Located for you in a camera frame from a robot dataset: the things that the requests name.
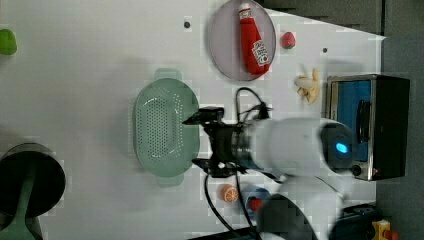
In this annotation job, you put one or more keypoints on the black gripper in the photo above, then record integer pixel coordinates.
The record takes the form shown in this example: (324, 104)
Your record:
(230, 143)

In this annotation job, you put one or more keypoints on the green perforated strainer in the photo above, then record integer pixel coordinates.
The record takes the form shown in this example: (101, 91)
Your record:
(163, 144)

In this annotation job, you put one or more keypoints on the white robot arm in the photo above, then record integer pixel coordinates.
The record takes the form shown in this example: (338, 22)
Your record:
(310, 159)

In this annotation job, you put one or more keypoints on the toy orange half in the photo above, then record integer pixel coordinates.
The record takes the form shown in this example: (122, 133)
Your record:
(229, 193)

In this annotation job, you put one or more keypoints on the blue bowl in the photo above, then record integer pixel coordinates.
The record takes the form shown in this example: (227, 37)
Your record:
(252, 191)

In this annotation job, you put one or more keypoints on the small red toy fruit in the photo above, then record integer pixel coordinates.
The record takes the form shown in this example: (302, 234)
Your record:
(255, 204)

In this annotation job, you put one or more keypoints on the red ketchup bottle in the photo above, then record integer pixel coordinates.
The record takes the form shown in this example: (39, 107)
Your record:
(254, 51)

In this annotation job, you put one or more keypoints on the peeled toy banana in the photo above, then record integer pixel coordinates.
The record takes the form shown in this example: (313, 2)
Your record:
(309, 87)

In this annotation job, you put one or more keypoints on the red toy strawberry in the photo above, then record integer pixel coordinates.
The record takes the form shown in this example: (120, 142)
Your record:
(288, 40)

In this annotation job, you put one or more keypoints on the black toaster oven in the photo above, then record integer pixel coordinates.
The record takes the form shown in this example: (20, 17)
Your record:
(375, 107)

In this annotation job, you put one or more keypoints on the black cylindrical pot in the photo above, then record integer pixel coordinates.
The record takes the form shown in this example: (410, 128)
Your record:
(39, 165)

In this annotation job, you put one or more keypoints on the yellow toy block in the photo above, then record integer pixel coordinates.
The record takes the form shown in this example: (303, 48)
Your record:
(383, 231)

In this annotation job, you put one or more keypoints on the green toy vegetable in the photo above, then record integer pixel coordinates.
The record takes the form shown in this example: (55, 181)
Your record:
(8, 44)

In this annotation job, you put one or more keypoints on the green spatula handle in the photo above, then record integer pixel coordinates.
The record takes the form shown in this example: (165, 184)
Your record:
(17, 229)

